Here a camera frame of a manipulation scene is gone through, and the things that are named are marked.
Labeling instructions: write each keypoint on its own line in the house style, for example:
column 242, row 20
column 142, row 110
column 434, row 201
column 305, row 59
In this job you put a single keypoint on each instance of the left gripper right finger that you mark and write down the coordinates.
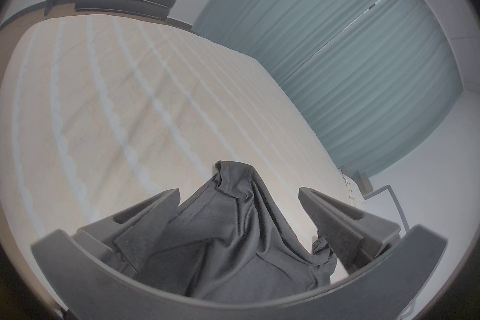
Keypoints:
column 375, row 236

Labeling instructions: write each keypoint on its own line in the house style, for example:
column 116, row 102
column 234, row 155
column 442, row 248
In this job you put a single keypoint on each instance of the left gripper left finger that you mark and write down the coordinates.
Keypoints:
column 97, row 234

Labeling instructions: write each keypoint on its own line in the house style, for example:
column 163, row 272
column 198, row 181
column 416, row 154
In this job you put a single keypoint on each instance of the black long-sleeved top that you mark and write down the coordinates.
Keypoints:
column 232, row 236

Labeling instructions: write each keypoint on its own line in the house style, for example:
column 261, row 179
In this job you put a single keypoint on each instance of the bed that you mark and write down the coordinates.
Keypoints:
column 112, row 104

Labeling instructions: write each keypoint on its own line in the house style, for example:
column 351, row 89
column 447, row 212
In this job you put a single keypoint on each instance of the white printed pillow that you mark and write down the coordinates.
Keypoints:
column 349, row 191

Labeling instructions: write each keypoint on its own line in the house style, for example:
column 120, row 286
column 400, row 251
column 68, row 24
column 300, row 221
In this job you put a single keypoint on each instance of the grey bedside table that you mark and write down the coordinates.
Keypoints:
column 363, row 183

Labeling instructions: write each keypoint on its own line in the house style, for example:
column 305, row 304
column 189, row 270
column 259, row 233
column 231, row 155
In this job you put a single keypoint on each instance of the blue-green curtain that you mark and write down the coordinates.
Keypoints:
column 375, row 86
column 281, row 3

